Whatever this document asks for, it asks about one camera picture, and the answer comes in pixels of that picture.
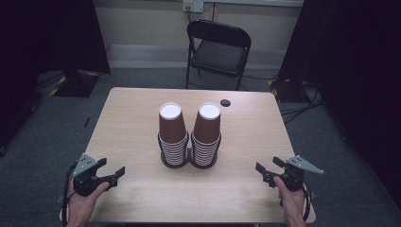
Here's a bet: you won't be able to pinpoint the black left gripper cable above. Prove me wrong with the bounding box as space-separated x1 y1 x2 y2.
61 161 78 227

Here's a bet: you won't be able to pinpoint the dark curtain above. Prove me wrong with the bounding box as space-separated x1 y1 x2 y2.
0 0 112 152
277 0 401 201

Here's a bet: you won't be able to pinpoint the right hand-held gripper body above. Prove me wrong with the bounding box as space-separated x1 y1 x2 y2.
277 154 324 192

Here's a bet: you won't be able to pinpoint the person's right hand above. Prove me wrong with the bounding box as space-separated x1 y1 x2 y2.
273 175 306 221

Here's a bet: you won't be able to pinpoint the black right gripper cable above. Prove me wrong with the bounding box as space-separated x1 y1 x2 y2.
301 182 313 222

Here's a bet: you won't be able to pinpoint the black double cup holder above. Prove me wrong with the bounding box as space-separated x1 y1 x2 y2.
157 131 222 169

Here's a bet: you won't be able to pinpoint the black folding chair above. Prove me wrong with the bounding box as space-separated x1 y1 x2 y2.
185 19 253 92

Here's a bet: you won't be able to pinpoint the white wall socket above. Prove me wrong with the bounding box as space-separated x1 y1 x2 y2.
183 0 205 13

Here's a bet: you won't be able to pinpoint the brown paper cup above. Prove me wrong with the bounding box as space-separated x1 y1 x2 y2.
192 101 222 145

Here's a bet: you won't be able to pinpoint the black floor cables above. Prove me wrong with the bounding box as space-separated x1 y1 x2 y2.
279 79 325 125

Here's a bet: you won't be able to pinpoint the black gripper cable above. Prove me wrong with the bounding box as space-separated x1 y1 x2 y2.
61 161 78 227
301 182 313 222

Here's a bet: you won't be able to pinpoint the person's left hand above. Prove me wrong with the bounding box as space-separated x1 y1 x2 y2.
66 182 111 221

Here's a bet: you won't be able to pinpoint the black stand base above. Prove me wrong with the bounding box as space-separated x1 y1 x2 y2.
49 69 101 98
268 77 305 104

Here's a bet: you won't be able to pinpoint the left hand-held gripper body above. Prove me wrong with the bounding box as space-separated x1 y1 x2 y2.
73 153 112 197

